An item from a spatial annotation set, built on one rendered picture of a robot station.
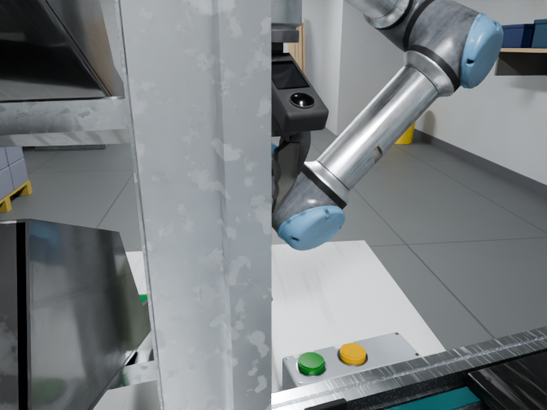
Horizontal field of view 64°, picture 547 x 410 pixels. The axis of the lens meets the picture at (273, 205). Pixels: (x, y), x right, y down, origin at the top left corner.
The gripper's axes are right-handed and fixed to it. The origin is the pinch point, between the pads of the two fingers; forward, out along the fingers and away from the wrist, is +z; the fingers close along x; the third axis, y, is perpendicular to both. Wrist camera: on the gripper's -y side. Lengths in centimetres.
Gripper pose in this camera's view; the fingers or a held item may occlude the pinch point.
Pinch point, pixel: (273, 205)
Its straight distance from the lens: 54.3
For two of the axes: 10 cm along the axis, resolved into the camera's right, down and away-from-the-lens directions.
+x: -9.5, 1.1, -3.0
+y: -3.1, -3.2, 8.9
